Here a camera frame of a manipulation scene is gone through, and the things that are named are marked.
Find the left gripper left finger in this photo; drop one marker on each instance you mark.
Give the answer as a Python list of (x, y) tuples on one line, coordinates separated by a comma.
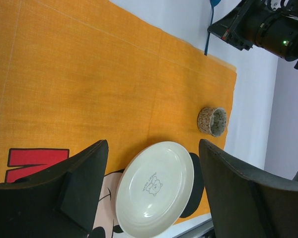
[(58, 202)]

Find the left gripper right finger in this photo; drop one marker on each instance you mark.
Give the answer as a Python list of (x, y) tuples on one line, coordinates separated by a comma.
[(245, 201)]

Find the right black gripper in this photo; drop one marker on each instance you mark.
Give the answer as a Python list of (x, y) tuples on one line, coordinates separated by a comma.
[(256, 23)]

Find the blue metallic spoon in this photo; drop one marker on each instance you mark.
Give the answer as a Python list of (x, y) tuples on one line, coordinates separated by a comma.
[(213, 4)]

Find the small speckled stone cup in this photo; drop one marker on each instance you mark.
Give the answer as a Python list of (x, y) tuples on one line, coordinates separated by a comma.
[(212, 121)]

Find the cream round plate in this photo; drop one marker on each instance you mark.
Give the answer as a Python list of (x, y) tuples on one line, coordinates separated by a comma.
[(154, 189)]

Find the orange Mickey Mouse cloth placemat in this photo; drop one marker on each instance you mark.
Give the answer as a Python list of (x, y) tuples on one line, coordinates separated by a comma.
[(73, 72)]

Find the aluminium mounting rail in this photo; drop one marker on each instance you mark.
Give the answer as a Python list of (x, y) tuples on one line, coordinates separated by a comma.
[(203, 230)]

